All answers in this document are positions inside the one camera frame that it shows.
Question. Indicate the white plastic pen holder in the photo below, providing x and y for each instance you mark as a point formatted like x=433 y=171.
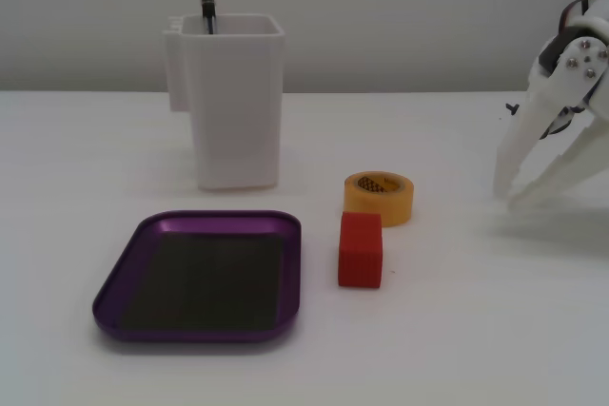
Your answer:
x=233 y=106

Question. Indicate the white moving gripper finger screw hub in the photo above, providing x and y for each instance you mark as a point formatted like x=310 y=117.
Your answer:
x=583 y=73

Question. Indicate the purple metal tray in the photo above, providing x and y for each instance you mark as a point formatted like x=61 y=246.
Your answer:
x=204 y=282

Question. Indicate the red rectangular block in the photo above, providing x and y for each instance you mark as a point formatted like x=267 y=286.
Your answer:
x=360 y=258

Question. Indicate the yellow tape roll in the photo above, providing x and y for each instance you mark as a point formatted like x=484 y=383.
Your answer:
x=390 y=204

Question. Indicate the white fixed gripper finger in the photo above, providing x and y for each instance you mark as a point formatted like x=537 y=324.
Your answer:
x=528 y=130

